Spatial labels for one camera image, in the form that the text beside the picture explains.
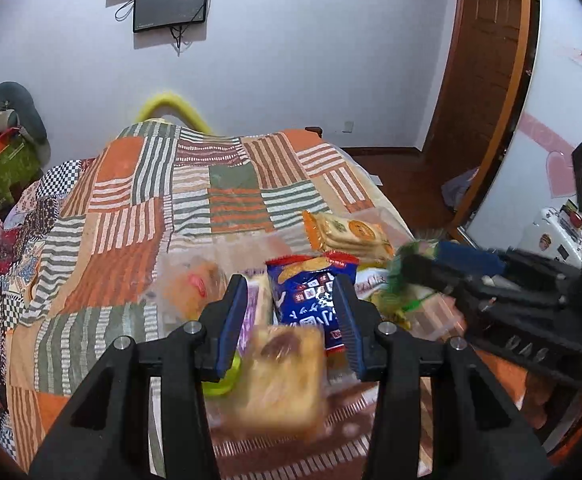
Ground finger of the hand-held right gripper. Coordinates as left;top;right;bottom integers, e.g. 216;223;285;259
402;255;568;312
436;241;582;287

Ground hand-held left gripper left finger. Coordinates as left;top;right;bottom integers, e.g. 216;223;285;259
28;274;249;480

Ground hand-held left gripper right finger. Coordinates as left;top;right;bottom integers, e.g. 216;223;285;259
332;274;552;480

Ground clear bag orange snack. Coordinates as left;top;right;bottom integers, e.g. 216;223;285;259
163;255;229;323

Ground bread slice packet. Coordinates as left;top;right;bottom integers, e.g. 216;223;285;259
228;324;328;441

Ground orange cracker packet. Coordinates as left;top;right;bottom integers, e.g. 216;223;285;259
302;210;396;263

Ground purple snack packet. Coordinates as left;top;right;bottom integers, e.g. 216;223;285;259
241;274;274;356

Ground blue snack packet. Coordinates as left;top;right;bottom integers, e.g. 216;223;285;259
265;254;360;356

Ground yellow chips bag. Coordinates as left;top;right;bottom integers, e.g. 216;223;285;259
355;266;414;333

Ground white sticker covered appliance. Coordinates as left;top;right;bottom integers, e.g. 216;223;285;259
521;200;582;266

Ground lime green snack packet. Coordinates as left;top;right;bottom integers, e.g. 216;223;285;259
202;350;244;397

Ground lilac cloth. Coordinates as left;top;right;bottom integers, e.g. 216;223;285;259
441;167;479;211

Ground pink heart sticker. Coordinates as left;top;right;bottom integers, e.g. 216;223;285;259
545;150;576;198

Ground orange striped patchwork blanket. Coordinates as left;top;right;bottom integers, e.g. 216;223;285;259
8;120;526;480

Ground brown wooden door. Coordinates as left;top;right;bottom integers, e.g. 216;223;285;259
423;0;528;161

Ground checkered patterned quilt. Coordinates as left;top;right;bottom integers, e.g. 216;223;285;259
0;157;96;461

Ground yellow foam hoop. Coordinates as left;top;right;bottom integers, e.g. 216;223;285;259
136;91;216;136

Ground white wardrobe wooden frame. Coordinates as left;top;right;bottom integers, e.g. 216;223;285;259
446;0;582;281

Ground black wall monitor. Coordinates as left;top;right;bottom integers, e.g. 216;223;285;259
132;0;210;34

